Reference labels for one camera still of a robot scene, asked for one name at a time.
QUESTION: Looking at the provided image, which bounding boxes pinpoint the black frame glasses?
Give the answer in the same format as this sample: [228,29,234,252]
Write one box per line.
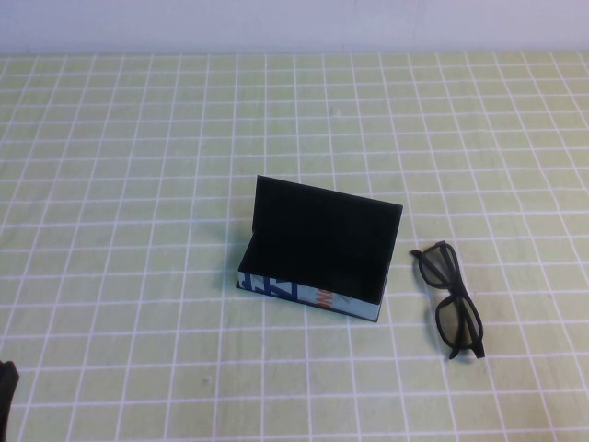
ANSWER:
[410,239,488,362]

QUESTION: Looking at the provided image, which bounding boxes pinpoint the black glasses case printed side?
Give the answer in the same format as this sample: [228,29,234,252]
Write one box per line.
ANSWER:
[235,174,405,323]

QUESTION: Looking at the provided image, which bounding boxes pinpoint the green grid table cloth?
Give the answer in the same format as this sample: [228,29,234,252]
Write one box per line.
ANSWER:
[0,51,589,442]

